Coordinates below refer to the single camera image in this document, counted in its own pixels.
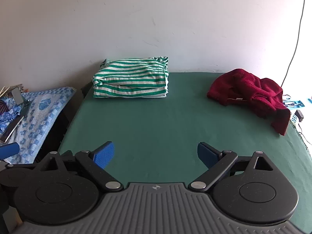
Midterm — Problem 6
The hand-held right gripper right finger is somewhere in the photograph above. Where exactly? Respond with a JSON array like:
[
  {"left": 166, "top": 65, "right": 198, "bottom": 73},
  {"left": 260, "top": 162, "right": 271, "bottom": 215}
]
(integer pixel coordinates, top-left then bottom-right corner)
[{"left": 189, "top": 141, "right": 279, "bottom": 191}]

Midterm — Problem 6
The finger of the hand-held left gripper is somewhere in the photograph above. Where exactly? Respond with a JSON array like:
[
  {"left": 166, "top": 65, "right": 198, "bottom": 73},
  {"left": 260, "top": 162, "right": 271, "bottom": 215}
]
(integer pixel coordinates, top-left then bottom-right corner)
[{"left": 0, "top": 142, "right": 20, "bottom": 160}]

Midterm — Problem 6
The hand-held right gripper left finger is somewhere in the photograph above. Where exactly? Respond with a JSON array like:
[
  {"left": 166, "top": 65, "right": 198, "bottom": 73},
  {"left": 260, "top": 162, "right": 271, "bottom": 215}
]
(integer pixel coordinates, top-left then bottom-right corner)
[{"left": 36, "top": 141, "right": 124, "bottom": 192}]

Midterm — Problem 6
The green striped shirt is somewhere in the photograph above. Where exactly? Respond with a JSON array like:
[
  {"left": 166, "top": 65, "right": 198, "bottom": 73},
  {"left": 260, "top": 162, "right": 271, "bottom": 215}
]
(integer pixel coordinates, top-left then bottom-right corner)
[{"left": 92, "top": 57, "right": 170, "bottom": 99}]

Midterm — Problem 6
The blue patterned cloth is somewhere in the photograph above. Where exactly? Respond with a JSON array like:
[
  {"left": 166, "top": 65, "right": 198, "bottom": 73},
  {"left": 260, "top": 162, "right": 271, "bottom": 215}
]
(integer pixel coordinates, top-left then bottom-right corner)
[{"left": 0, "top": 86, "right": 76, "bottom": 165}]

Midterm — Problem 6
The phone on green stand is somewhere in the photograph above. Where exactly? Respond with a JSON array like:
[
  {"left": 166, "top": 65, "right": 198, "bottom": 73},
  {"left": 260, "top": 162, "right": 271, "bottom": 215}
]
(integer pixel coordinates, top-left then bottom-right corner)
[{"left": 11, "top": 87, "right": 31, "bottom": 115}]

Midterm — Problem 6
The green blanket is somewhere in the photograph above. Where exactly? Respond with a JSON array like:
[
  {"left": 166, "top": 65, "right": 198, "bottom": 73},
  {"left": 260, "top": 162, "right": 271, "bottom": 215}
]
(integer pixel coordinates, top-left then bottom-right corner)
[{"left": 57, "top": 72, "right": 312, "bottom": 234}]

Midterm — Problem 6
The dark red sweater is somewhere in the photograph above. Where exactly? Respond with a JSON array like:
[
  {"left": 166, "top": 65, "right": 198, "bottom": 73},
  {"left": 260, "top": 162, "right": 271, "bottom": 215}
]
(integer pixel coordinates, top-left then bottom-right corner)
[{"left": 207, "top": 68, "right": 292, "bottom": 136}]

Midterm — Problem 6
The blue tray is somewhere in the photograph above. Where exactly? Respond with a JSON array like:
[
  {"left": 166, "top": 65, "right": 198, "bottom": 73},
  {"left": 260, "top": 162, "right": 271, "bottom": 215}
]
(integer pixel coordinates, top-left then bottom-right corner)
[{"left": 283, "top": 99, "right": 306, "bottom": 108}]

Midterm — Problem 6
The black cable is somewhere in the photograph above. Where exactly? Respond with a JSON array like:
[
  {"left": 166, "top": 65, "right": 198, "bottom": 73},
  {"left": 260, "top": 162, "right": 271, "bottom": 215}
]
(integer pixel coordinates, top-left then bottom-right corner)
[{"left": 297, "top": 122, "right": 310, "bottom": 149}]

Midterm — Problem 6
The wall cable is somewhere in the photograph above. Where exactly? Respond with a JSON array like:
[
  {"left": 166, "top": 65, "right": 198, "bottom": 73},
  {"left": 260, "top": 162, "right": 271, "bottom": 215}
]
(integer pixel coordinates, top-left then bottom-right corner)
[{"left": 281, "top": 0, "right": 306, "bottom": 87}]

